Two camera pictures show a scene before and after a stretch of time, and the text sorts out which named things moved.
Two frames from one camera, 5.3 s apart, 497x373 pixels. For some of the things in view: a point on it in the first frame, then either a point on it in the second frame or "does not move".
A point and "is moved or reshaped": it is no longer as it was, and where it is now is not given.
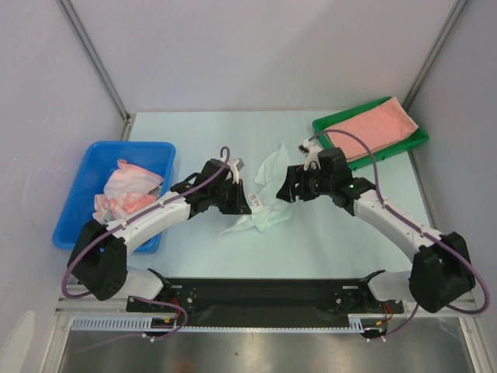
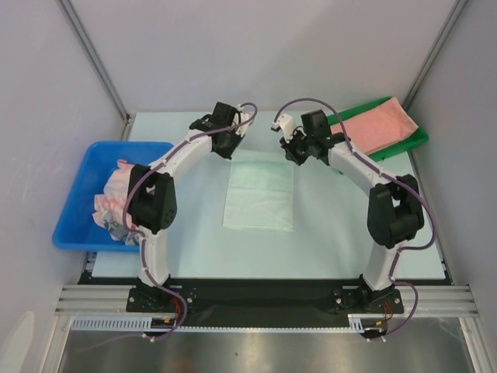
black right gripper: x=297 y=183 -> x=293 y=148
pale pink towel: x=127 y=189 does not move
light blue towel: x=270 y=178 is moved or reshaped
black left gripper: x=239 y=205 -> x=227 y=152
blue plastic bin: x=91 y=181 does not move
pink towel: x=386 y=123 does not move
